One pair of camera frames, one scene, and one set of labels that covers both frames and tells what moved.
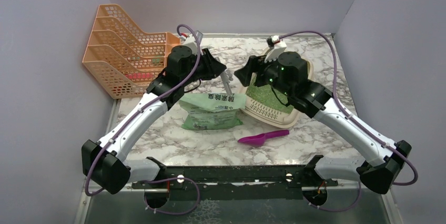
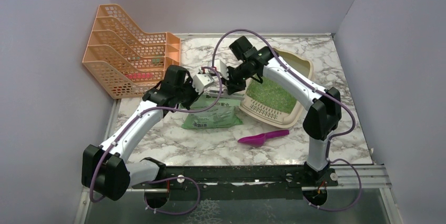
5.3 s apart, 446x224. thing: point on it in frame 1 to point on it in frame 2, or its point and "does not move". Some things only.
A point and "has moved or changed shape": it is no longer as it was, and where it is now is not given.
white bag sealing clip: (226, 77) has moved or changed shape
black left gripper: (213, 67) to (189, 82)
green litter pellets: (266, 97) does not move
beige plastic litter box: (265, 105) does not move
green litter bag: (208, 111) does not move
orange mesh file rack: (124, 59) does not move
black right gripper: (255, 63) to (231, 85)
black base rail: (237, 182) does not move
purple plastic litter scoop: (258, 140) does not move
